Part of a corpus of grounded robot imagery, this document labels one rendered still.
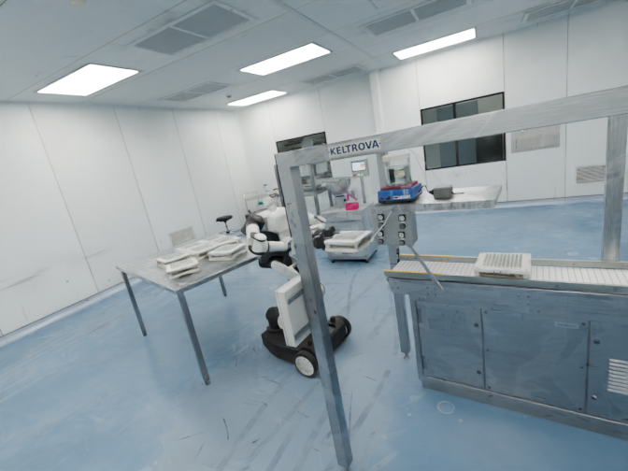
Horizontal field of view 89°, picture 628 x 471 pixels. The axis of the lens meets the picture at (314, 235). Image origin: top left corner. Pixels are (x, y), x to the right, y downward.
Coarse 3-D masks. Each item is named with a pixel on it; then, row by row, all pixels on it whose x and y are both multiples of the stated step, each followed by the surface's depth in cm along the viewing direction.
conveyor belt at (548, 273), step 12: (396, 264) 209; (408, 264) 204; (420, 264) 201; (432, 264) 198; (444, 264) 195; (456, 264) 192; (468, 264) 188; (540, 276) 161; (552, 276) 159; (564, 276) 157; (576, 276) 155; (588, 276) 153; (600, 276) 151; (612, 276) 149; (624, 276) 147; (552, 288) 149
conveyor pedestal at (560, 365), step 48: (432, 336) 195; (480, 336) 178; (528, 336) 165; (576, 336) 153; (624, 336) 143; (432, 384) 206; (480, 384) 187; (528, 384) 172; (576, 384) 159; (624, 384) 148; (624, 432) 155
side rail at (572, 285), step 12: (396, 276) 189; (408, 276) 185; (420, 276) 181; (444, 276) 174; (456, 276) 170; (468, 276) 167; (480, 276) 164; (564, 288) 145; (576, 288) 142; (588, 288) 140; (600, 288) 138; (612, 288) 135; (624, 288) 133
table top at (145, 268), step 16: (160, 256) 338; (208, 256) 303; (240, 256) 283; (256, 256) 276; (128, 272) 303; (144, 272) 289; (160, 272) 280; (208, 272) 255; (224, 272) 255; (176, 288) 233; (192, 288) 236
